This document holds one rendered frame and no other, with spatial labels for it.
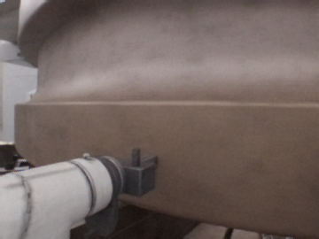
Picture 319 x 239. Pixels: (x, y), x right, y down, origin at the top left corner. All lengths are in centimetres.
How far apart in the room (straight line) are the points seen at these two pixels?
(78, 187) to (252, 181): 33
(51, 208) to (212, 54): 52
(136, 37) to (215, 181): 51
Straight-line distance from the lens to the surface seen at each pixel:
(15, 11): 327
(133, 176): 37
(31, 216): 26
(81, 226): 87
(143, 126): 52
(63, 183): 29
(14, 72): 584
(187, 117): 48
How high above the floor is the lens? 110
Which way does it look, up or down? 2 degrees down
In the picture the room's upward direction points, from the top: 1 degrees clockwise
